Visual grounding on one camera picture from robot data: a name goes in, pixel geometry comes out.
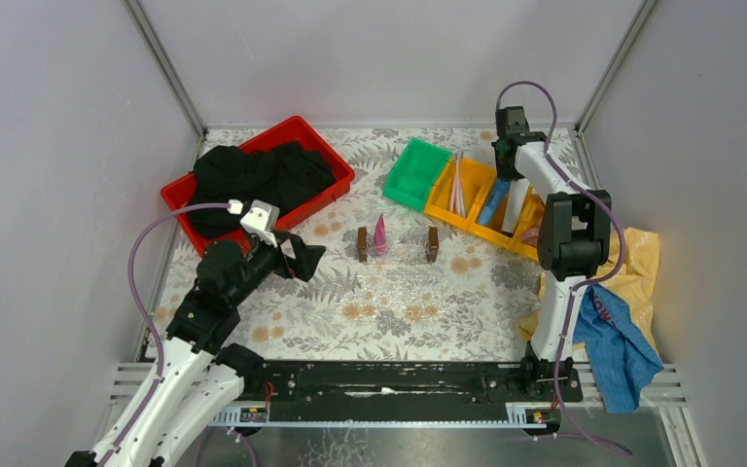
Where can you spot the blue cloth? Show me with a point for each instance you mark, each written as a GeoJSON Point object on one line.
{"type": "Point", "coordinates": [620, 356]}

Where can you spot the pink toothbrush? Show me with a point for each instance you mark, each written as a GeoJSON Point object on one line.
{"type": "Point", "coordinates": [456, 204]}

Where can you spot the red plastic bin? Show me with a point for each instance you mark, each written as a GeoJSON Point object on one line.
{"type": "Point", "coordinates": [177, 193]}

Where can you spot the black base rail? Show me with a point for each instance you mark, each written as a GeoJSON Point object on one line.
{"type": "Point", "coordinates": [290, 393]}

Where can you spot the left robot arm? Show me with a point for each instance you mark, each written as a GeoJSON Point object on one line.
{"type": "Point", "coordinates": [198, 371]}

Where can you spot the blue toothpaste tube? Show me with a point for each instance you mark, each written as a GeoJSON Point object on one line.
{"type": "Point", "coordinates": [492, 202]}

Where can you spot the yellow cloth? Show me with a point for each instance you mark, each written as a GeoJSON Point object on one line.
{"type": "Point", "coordinates": [634, 282]}

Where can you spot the pink toothpaste tube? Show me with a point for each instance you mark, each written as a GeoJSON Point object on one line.
{"type": "Point", "coordinates": [380, 237]}

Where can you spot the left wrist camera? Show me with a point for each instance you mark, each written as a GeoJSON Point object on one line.
{"type": "Point", "coordinates": [257, 220]}

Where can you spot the black cloth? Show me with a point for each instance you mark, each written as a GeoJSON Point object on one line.
{"type": "Point", "coordinates": [286, 176]}

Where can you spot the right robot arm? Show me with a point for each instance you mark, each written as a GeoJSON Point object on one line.
{"type": "Point", "coordinates": [573, 242]}

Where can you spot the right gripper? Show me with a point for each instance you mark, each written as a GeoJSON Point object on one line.
{"type": "Point", "coordinates": [502, 172]}

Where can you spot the orange bin with toothpastes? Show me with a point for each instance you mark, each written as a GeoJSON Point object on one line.
{"type": "Point", "coordinates": [492, 232]}

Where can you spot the green plastic bin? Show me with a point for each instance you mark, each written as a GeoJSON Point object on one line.
{"type": "Point", "coordinates": [414, 173]}

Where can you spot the pink patterned cup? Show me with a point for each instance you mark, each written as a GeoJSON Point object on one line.
{"type": "Point", "coordinates": [530, 237]}

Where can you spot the clear acrylic toiletry tray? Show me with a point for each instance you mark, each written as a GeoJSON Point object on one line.
{"type": "Point", "coordinates": [410, 248]}

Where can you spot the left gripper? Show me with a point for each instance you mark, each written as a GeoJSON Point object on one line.
{"type": "Point", "coordinates": [284, 254]}

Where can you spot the white toothpaste tube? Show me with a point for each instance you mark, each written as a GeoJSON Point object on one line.
{"type": "Point", "coordinates": [515, 201]}

